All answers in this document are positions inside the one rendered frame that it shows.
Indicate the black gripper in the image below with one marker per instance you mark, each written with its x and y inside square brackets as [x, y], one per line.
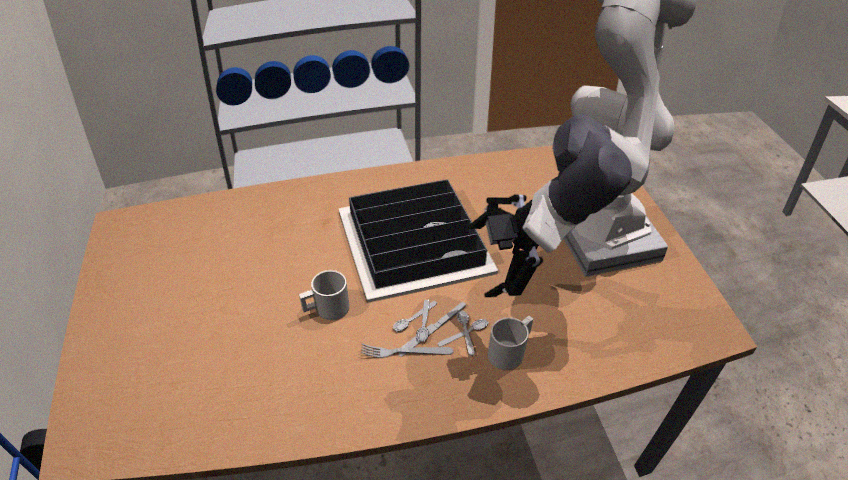
[520, 270]

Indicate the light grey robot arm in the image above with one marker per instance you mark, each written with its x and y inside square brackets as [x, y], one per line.
[593, 171]

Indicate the grey mug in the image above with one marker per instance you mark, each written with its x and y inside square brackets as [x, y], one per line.
[330, 307]
[508, 331]

